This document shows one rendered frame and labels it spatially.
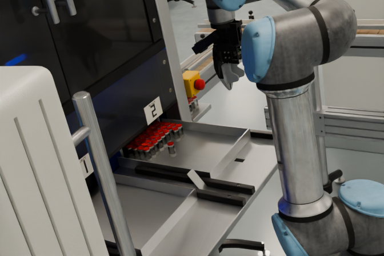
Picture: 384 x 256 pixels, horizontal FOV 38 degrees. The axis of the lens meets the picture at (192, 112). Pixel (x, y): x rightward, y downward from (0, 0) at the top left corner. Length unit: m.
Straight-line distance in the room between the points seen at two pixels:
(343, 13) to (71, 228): 0.65
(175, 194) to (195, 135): 0.33
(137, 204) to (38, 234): 0.91
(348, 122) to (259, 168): 1.01
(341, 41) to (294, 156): 0.24
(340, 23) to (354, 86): 2.09
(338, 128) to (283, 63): 1.58
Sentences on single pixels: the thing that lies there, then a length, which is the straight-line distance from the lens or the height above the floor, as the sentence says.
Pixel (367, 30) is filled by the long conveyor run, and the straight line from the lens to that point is 2.44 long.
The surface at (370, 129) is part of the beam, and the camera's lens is 2.59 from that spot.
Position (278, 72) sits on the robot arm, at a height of 1.34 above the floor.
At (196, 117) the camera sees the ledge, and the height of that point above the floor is 0.88.
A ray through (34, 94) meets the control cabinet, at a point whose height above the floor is 1.53.
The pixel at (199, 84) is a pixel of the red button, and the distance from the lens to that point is 1.94.
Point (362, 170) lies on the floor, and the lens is 3.19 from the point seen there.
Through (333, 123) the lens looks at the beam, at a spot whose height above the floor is 0.50.
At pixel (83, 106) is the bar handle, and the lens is 0.77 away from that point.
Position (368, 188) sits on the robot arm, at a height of 1.02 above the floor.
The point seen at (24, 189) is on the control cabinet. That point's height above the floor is 1.44.
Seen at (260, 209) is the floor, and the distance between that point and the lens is 2.96.
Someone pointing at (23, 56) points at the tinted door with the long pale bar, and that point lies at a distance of 1.40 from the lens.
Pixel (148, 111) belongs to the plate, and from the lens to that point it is 1.75.
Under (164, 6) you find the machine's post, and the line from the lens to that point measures 1.81.
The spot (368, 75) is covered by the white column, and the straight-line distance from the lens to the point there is 3.13.
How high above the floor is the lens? 1.76
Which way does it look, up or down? 26 degrees down
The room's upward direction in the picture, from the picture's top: 12 degrees counter-clockwise
